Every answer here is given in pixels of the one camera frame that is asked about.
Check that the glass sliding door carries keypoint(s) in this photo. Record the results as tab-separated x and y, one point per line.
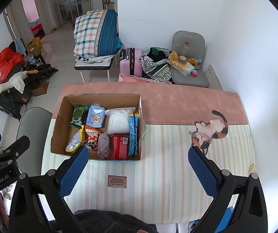
66	2

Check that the blue stick packet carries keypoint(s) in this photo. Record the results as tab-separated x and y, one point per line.
133	136

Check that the white goose plush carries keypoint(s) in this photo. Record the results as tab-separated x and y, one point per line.
16	81

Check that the green snack packet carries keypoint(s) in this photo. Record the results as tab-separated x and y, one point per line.
78	116

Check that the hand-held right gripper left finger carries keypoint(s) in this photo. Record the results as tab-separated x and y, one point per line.
73	171

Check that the white leaning panel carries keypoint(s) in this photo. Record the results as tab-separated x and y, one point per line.
213	79

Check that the clear plastic bottle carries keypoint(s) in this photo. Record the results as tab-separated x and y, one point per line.
185	49

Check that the yellow rimmed silver packet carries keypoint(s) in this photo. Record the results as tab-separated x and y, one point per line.
74	140

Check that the grey padded chair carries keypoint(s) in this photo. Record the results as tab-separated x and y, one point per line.
194	41

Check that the yellow plastic bag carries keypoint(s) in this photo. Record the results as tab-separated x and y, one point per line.
173	58

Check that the blue white tissue pack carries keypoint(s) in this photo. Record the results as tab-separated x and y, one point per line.
95	117

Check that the red snack packet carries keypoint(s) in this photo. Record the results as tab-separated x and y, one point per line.
119	146

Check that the plaid folded quilt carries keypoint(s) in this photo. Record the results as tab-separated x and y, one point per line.
93	34

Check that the patterned tote bag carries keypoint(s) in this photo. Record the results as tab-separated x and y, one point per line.
157	70

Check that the pink suitcase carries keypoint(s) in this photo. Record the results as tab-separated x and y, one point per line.
131	63

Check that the red plastic bag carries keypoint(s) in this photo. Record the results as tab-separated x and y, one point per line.
2	65

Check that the orange panda snack packet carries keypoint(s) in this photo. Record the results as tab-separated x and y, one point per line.
93	138

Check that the grey round chair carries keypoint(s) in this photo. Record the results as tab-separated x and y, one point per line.
32	126

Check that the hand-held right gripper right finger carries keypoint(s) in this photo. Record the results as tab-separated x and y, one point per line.
203	171

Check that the light blue cloth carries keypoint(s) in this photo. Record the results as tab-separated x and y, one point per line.
20	45

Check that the white tissue box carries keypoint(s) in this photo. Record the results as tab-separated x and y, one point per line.
184	69

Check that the grey sock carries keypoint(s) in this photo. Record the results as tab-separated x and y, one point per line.
103	145

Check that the small red box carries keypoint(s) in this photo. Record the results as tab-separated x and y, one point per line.
195	73

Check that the small brown cardboard box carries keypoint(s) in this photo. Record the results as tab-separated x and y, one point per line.
40	88

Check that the black folded stands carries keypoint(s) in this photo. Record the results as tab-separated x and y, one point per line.
8	102

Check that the tape roll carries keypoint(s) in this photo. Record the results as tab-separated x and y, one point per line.
182	60

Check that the black white bench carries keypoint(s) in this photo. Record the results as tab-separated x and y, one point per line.
93	65

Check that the person's dark fleece clothing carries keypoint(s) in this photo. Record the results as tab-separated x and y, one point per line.
109	222

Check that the white powder bag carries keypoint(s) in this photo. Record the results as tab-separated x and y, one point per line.
118	122

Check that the yellow cardboard box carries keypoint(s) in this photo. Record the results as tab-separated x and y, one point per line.
34	46

